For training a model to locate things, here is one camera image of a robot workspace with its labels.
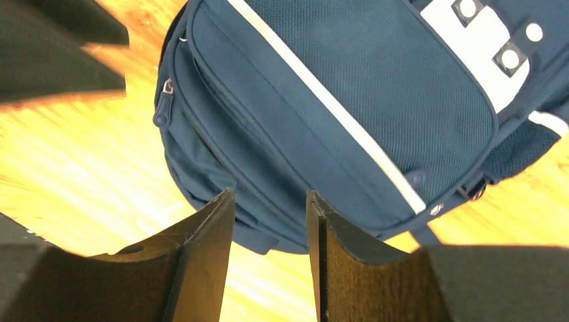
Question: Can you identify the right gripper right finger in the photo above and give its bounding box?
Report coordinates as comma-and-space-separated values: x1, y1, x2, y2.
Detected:
306, 191, 452, 321

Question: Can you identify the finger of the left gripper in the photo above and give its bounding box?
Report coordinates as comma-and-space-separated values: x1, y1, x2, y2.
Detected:
26, 0, 130, 46
1, 13, 125, 103

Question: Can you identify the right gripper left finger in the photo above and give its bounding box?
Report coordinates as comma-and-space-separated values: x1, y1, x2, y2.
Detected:
1, 190, 236, 321

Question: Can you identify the navy blue backpack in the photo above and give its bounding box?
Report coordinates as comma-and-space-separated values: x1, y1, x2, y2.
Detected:
154, 1, 568, 254

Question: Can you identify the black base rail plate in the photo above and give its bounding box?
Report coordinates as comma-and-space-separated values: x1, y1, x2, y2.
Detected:
1, 214, 52, 312

